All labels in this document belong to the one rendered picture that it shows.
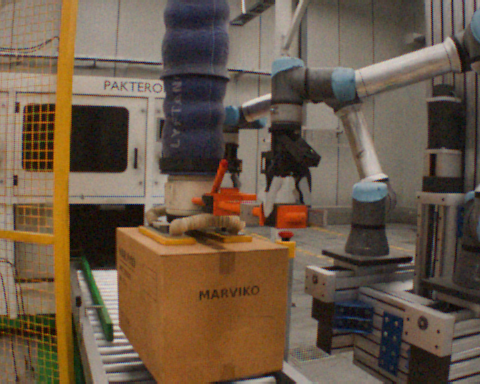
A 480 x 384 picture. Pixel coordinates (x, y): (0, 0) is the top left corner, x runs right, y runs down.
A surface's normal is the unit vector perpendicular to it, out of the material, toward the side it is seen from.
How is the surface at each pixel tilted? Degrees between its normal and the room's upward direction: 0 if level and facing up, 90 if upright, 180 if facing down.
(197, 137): 77
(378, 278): 90
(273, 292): 89
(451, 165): 90
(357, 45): 90
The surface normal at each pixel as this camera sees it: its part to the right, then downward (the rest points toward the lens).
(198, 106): 0.10, -0.32
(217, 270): 0.42, 0.05
